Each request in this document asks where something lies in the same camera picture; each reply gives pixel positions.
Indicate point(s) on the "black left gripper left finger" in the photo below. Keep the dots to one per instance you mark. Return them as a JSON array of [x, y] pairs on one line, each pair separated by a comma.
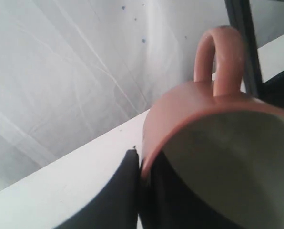
[[115, 206]]

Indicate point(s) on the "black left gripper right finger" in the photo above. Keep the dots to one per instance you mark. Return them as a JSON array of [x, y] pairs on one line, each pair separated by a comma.
[[166, 202]]

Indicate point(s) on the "pink ceramic mug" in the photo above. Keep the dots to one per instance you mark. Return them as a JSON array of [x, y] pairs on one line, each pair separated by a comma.
[[226, 146]]

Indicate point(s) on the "white backdrop curtain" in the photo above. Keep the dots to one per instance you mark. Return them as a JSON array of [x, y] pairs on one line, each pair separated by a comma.
[[71, 70]]

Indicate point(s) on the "black two-tier shelf rack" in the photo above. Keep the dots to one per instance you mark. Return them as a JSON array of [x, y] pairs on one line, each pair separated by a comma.
[[264, 68]]

